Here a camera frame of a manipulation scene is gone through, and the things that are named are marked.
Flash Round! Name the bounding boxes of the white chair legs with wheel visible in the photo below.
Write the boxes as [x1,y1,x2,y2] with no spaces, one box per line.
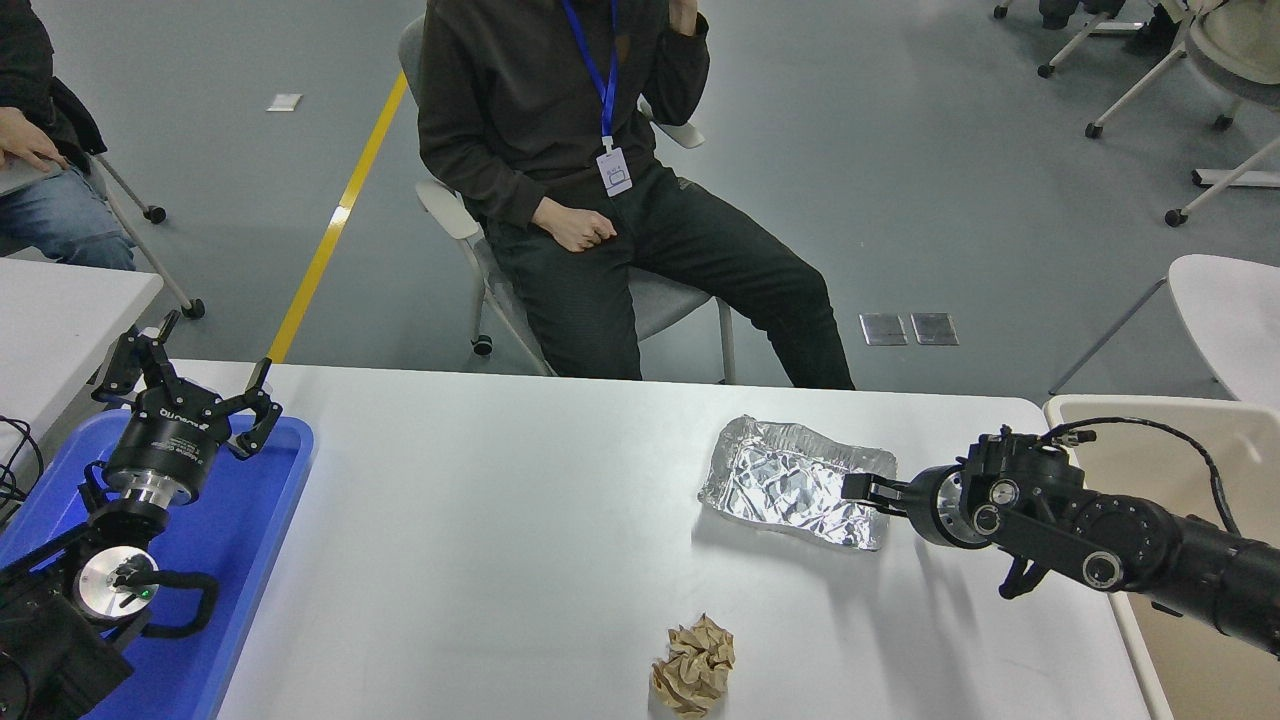
[1165,135,1280,229]

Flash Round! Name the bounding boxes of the person's right hand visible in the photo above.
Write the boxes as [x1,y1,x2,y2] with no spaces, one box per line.
[530,197,618,253]

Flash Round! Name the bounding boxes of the white round-seat chair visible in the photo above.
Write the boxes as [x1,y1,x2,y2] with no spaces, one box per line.
[1048,253,1280,409]

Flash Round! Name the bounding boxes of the white chair beige seat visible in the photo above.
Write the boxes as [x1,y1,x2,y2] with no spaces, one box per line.
[1085,0,1280,141]

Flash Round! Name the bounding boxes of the white grey office chair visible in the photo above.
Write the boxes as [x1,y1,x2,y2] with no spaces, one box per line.
[398,15,738,386]

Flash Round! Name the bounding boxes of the person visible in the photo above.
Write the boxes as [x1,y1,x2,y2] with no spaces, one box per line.
[418,0,857,391]
[0,0,138,271]

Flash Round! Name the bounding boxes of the blue plastic tray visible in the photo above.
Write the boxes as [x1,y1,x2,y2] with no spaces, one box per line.
[0,408,317,720]

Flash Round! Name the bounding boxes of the white badge card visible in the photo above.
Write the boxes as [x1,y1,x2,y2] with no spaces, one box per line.
[596,140,634,198]

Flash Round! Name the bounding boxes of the grey wheeled chair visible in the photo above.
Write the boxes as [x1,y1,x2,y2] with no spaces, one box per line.
[50,80,206,322]

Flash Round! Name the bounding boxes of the black cable bundle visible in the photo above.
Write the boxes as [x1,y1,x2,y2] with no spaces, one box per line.
[0,415,46,526]

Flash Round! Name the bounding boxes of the silver foil tray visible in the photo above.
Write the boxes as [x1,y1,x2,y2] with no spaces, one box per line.
[697,415,898,553]

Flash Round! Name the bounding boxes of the crumpled tan paper ball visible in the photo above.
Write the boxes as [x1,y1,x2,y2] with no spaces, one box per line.
[650,613,736,719]

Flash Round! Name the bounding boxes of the white chair base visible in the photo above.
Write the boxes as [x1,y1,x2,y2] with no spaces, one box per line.
[995,0,1151,79]

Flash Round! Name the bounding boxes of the blue lanyard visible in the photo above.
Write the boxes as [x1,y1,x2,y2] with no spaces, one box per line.
[562,0,621,151]

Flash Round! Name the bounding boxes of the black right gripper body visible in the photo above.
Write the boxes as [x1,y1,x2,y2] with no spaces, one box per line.
[905,465,951,549]

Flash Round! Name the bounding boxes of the large pale plastic bin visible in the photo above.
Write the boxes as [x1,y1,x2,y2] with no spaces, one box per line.
[1043,394,1280,720]

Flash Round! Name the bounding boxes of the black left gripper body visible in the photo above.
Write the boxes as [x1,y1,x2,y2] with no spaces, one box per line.
[103,385,234,498]

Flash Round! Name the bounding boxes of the white side table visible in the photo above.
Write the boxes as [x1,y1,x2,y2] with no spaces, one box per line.
[0,258,164,461]

